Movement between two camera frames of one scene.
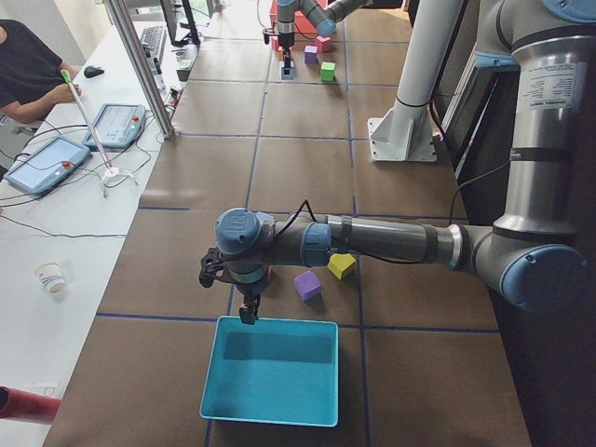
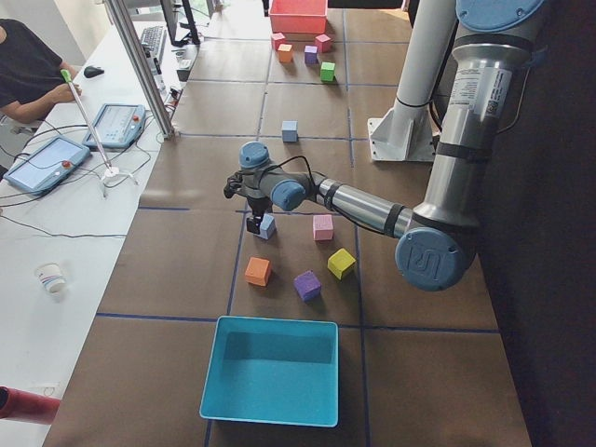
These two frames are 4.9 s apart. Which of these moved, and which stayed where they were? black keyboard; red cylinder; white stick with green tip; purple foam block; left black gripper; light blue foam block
Moved: left black gripper; light blue foam block
Stayed: red cylinder; white stick with green tip; black keyboard; purple foam block
